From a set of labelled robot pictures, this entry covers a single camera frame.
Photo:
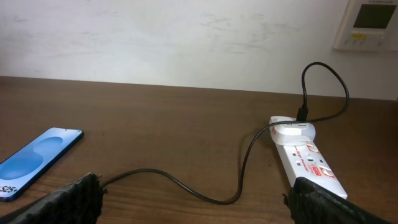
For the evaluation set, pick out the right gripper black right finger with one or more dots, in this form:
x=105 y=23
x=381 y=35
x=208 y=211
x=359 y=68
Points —
x=310 y=203

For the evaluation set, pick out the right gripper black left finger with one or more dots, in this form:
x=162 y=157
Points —
x=79 y=202

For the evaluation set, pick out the blue Samsung Galaxy smartphone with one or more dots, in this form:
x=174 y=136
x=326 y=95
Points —
x=26 y=166

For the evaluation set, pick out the white USB charger adapter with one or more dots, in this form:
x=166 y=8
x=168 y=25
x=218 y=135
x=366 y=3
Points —
x=293 y=134

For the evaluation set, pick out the white power strip red switches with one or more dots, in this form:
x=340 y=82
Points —
x=307 y=161

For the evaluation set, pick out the white wall thermostat panel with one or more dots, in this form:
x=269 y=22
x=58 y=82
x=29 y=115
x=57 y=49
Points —
x=367 y=25

